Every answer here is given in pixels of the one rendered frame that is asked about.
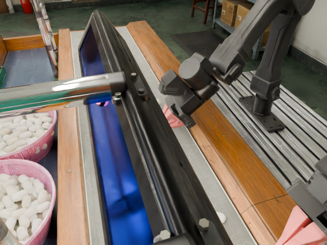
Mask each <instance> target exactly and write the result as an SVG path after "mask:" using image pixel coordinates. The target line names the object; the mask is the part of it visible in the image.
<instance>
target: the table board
mask: <svg viewBox="0 0 327 245"><path fill-rule="evenodd" d="M118 27H125V26H118ZM118 27H115V28H118ZM80 31H85V30H80ZM80 31H70V32H80ZM53 36H54V41H55V44H56V46H58V43H59V41H58V33H53ZM3 40H4V43H5V45H6V47H7V50H8V52H10V51H19V50H27V49H36V48H44V47H45V45H44V42H43V38H42V35H28V36H18V37H9V38H3Z"/></svg>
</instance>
